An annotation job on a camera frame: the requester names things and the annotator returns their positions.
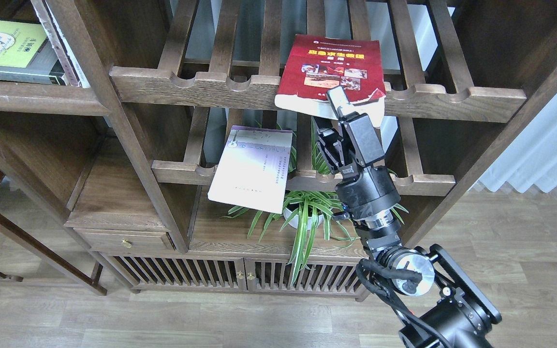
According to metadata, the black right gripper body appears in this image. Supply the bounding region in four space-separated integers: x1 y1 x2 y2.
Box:
335 166 401 232

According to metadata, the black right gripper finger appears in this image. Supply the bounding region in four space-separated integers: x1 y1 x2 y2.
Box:
326 86 385 167
317 127 349 175

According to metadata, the red cover book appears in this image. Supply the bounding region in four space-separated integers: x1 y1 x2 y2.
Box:
274 34 385 128

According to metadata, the white purple cover book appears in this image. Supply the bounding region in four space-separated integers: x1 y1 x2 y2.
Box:
208 125 293 213

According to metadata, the green grey cover book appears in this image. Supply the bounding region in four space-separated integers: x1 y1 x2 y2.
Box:
0 19 68 86

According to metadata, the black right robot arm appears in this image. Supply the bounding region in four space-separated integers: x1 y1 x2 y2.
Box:
315 87 501 348

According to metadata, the green spider plant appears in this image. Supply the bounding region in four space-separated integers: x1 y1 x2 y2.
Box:
221 145 409 286

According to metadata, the white plant pot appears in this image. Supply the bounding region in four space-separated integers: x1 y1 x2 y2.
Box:
283 203 324 231

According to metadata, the dark wooden bookshelf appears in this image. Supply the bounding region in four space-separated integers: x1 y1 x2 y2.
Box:
0 0 557 301

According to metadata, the upright white book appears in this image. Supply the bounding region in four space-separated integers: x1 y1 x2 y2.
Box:
31 0 90 88

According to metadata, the brass drawer knob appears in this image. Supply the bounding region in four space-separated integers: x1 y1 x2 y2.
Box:
121 239 132 248

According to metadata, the white curtain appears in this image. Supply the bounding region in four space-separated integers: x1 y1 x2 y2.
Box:
479 94 557 192

